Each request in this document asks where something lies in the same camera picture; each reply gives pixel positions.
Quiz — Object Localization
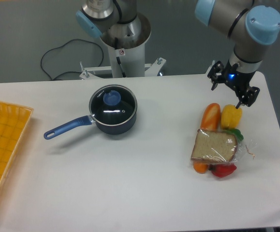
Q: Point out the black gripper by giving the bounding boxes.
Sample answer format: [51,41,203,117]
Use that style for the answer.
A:
[207,61,260,108]

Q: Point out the glass lid blue knob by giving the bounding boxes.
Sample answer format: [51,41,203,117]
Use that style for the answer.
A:
[89,85,137,126]

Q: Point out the dark blue saucepan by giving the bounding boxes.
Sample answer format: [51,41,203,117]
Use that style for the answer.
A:
[44,85,137,140]

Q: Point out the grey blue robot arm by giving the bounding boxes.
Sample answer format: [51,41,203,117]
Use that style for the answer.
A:
[76,0,280,107]

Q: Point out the yellow bell pepper toy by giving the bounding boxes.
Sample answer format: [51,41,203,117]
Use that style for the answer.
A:
[221,104,242,130]

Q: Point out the orange bread roll toy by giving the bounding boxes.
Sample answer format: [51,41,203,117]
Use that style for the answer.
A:
[200,103,221,131]

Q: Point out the green bell pepper toy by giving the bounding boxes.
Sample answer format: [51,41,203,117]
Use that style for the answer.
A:
[227,128,244,142]

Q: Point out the bagged sliced bread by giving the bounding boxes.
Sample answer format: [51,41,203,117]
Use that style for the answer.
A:
[191,129,255,165]

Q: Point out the red bell pepper toy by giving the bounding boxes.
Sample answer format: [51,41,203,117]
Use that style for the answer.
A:
[209,164,237,178]

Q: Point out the small orange toy vegetable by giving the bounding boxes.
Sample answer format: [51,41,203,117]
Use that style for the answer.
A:
[193,162,209,174]

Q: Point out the white table bracket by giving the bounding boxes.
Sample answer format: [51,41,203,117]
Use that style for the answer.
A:
[206,60,215,76]

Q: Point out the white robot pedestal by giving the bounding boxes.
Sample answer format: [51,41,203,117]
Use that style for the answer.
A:
[79,13,166,79]

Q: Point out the black floor cable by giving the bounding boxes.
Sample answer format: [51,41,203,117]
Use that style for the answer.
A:
[40,39,104,81]

